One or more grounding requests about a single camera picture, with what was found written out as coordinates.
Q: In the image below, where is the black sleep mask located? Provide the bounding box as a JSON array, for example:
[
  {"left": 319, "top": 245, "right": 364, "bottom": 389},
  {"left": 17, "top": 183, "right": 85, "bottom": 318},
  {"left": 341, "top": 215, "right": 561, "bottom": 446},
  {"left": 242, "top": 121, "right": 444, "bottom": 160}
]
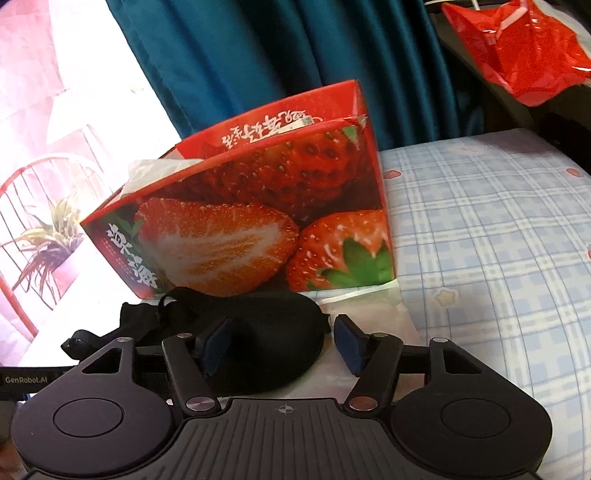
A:
[{"left": 61, "top": 287, "right": 331, "bottom": 397}]

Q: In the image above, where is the red plastic bag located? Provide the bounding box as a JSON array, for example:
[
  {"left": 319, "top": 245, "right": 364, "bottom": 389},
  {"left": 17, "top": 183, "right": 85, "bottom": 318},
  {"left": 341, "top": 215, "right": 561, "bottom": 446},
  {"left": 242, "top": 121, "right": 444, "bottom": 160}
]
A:
[{"left": 442, "top": 1, "right": 590, "bottom": 107}]

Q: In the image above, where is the teal curtain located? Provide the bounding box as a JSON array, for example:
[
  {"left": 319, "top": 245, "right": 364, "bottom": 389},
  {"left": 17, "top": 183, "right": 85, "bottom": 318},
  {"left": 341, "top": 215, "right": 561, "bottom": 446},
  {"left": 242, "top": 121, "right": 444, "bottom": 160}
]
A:
[{"left": 108, "top": 1, "right": 510, "bottom": 149}]

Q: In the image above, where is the potted spiky plant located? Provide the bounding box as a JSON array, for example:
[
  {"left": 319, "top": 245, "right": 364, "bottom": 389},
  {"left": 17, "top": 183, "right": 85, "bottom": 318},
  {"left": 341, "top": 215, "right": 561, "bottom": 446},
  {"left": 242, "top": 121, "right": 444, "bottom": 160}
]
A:
[{"left": 1, "top": 198, "right": 84, "bottom": 309}]

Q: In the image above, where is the red metal chair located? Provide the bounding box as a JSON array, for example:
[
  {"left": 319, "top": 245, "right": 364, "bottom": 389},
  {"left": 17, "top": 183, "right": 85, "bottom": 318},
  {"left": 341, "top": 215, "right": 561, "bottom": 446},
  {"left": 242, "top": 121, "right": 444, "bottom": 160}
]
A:
[{"left": 1, "top": 156, "right": 98, "bottom": 337}]

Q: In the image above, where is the pink sheer curtain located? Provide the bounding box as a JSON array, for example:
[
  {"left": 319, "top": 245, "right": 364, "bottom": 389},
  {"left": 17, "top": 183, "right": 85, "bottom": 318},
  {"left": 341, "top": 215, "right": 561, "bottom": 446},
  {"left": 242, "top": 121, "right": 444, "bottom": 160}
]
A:
[{"left": 1, "top": 0, "right": 64, "bottom": 181}]

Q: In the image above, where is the plaid blue tablecloth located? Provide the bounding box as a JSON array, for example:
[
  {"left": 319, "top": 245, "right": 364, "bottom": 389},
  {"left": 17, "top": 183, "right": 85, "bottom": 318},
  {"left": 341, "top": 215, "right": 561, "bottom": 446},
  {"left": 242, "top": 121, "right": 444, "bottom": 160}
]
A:
[{"left": 317, "top": 127, "right": 591, "bottom": 480}]

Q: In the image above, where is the red strawberry cardboard box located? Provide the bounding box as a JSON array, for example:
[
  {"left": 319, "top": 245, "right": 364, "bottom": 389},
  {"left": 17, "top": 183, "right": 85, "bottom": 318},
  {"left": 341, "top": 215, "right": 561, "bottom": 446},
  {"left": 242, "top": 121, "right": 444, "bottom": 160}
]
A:
[{"left": 82, "top": 80, "right": 394, "bottom": 299}]

